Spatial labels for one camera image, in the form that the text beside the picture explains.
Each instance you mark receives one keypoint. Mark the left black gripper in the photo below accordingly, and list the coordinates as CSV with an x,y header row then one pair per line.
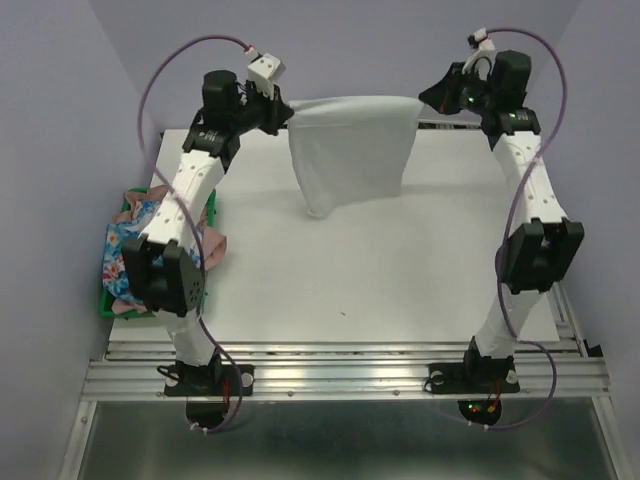
x,y
276,111

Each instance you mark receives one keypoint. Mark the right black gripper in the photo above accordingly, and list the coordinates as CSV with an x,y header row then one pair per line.
x,y
442,95

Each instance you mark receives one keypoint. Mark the white skirt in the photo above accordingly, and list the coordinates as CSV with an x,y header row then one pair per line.
x,y
353,149

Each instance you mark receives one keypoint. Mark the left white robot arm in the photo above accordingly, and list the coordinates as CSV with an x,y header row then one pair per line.
x,y
165,263

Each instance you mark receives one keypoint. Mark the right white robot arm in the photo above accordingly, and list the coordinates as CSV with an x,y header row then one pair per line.
x,y
539,240

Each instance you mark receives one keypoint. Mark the pink skirt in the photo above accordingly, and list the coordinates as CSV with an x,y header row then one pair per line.
x,y
215,245

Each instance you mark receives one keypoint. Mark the blue floral skirt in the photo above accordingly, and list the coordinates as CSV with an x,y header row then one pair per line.
x,y
127,224

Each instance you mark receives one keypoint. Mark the green plastic bin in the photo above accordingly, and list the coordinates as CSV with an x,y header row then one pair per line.
x,y
112,305

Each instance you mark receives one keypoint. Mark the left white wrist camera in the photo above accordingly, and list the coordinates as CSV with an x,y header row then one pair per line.
x,y
264,70

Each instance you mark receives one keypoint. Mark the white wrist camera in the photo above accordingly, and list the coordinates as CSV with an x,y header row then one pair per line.
x,y
264,70
482,58

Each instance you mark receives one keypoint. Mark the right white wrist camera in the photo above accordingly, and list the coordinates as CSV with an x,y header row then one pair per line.
x,y
482,58

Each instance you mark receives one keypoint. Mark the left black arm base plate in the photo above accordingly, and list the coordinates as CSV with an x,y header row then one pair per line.
x,y
214,380

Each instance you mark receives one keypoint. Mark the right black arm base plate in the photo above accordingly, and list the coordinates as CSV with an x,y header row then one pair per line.
x,y
456,379

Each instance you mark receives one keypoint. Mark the aluminium table frame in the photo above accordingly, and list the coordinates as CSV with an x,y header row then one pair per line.
x,y
354,307

